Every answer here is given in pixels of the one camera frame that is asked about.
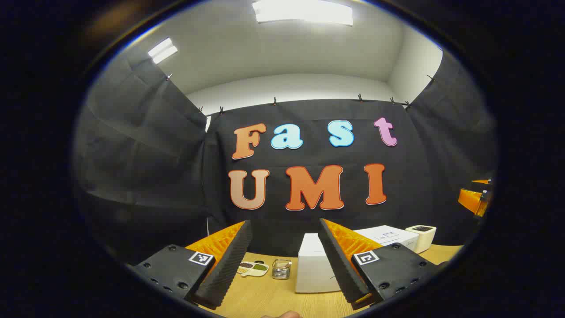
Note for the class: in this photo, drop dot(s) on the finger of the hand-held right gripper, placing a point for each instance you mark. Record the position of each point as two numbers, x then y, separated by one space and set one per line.
470 198

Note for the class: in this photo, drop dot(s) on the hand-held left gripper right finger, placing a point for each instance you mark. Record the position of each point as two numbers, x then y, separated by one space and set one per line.
342 274

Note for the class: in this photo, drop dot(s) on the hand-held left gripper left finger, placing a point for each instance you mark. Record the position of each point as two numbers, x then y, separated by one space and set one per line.
229 269

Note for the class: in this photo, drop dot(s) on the white microwave oven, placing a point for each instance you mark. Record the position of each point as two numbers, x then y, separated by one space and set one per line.
313 265

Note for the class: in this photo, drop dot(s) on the white divided dish of beans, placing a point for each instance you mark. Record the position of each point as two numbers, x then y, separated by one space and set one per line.
254 268

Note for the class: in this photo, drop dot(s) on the white toaster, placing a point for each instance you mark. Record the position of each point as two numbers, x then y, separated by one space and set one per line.
423 238

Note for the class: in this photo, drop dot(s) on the ceiling light panel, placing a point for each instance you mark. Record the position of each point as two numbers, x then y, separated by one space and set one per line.
304 11
162 51

